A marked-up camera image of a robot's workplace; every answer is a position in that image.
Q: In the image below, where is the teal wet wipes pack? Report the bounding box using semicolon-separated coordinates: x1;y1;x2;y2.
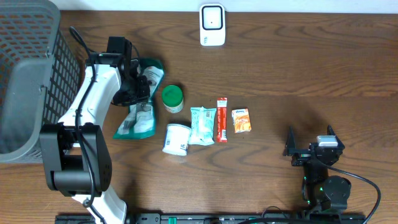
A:
188;107;216;146

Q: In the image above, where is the green white package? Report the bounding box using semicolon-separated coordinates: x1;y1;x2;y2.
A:
113;58;165;140

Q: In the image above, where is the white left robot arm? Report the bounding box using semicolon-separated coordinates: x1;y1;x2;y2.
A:
39;27;150;223

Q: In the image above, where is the grey plastic basket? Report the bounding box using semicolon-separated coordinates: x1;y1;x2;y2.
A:
1;0;80;164

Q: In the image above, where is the red stick sachet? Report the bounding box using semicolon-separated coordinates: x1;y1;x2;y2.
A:
217;97;228;142

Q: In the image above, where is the white plastic cup container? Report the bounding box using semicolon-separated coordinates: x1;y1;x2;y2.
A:
162;124;192;156

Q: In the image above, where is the green cap bottle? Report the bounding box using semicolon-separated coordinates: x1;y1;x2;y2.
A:
162;85;184;113

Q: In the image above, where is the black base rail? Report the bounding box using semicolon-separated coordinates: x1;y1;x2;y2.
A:
55;213;367;224

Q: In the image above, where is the white barcode scanner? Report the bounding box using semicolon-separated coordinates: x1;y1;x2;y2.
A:
199;3;226;47

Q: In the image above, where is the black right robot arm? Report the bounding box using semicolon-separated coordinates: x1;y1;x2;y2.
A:
283;126;351;218

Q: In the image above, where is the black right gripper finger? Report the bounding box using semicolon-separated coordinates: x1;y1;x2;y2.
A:
285;126;296;150
326;124;336;136

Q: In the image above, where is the orange tissue pack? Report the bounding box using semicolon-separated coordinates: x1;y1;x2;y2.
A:
231;108;251;133

